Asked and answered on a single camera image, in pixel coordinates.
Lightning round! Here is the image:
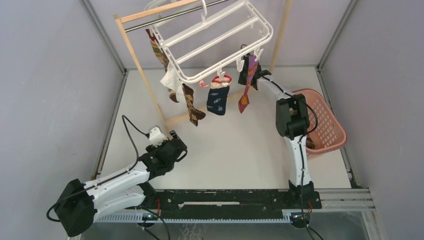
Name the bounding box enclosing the purple orange striped sock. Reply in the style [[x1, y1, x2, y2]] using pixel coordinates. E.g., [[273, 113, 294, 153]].
[[238, 55, 258, 114]]

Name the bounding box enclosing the white plastic clip hanger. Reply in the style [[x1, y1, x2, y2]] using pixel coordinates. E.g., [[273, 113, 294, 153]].
[[149, 0, 274, 84]]

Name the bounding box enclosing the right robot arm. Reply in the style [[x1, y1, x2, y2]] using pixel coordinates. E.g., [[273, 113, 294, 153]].
[[236, 54, 322, 214]]

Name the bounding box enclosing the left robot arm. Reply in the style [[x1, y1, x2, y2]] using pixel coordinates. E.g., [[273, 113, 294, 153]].
[[52, 130, 188, 238]]

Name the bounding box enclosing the navy blue sock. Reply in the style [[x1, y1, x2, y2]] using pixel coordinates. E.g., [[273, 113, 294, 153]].
[[206, 74, 232, 116]]

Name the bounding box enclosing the brown argyle sock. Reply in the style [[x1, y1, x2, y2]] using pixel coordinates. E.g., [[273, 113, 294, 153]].
[[182, 83, 206, 127]]

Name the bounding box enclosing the white cloth sock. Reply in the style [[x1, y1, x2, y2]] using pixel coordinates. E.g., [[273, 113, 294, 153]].
[[160, 62, 184, 97]]

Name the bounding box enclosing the metal rack rod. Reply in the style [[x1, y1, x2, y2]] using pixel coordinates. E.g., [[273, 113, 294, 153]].
[[124, 0, 229, 33]]

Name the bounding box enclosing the brown striped sock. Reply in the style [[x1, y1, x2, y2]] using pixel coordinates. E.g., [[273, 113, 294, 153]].
[[145, 28, 179, 103]]

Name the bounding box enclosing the pink laundry basket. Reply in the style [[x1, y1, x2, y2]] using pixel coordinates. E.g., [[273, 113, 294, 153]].
[[294, 88, 348, 159]]

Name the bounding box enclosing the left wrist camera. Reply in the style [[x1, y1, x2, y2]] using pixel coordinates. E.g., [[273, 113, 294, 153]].
[[148, 125, 168, 147]]

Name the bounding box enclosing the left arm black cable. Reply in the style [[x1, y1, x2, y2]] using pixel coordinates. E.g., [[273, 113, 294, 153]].
[[121, 114, 152, 173]]

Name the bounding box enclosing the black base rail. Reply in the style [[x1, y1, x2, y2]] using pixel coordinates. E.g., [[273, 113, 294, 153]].
[[136, 189, 322, 221]]

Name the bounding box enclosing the wooden drying rack frame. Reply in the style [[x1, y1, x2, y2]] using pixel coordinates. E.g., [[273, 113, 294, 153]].
[[113, 0, 274, 118]]

